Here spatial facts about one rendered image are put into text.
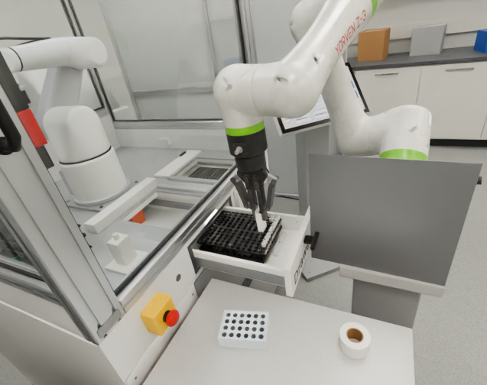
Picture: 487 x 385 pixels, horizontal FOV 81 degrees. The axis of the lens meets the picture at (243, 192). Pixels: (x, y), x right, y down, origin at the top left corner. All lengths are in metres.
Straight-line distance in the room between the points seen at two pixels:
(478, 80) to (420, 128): 2.68
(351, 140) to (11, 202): 0.90
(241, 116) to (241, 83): 0.07
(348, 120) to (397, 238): 0.40
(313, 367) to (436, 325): 1.19
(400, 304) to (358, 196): 0.44
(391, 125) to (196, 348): 0.84
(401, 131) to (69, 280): 0.89
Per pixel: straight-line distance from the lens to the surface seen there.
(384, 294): 1.11
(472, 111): 3.71
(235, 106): 0.61
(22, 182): 0.55
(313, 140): 1.73
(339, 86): 1.00
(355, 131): 1.03
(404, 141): 0.94
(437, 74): 3.57
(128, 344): 0.80
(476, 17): 4.21
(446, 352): 1.83
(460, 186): 0.82
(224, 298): 0.93
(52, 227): 0.58
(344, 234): 0.92
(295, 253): 0.79
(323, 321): 0.86
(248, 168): 0.68
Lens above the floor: 1.47
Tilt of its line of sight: 30 degrees down
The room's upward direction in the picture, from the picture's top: 9 degrees counter-clockwise
